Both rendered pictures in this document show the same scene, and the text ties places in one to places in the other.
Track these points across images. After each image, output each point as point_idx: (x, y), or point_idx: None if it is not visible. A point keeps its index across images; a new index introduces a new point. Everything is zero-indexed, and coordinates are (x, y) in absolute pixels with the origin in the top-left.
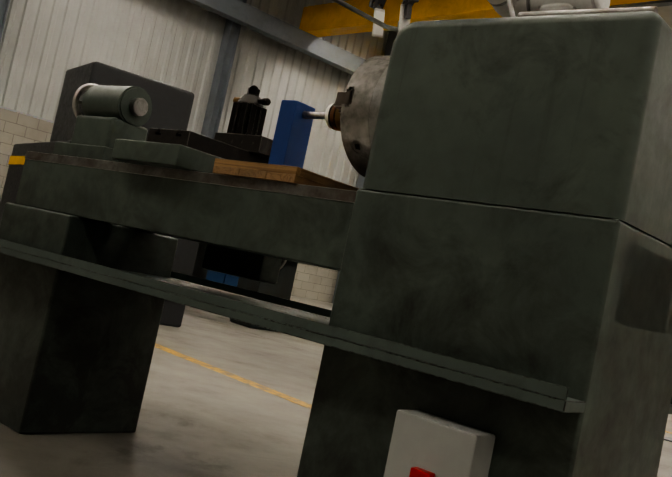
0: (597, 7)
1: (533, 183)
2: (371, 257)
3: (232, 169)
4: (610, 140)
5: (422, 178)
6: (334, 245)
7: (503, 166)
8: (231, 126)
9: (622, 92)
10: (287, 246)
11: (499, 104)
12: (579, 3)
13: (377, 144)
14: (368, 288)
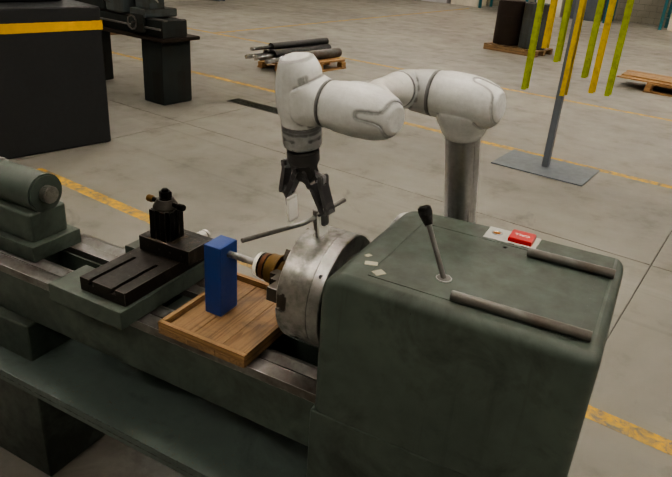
0: (495, 121)
1: (477, 462)
2: (334, 466)
3: (178, 337)
4: (549, 455)
5: (372, 423)
6: (294, 425)
7: (448, 440)
8: (153, 232)
9: (561, 421)
10: (250, 412)
11: (440, 389)
12: (479, 120)
13: (323, 380)
14: None
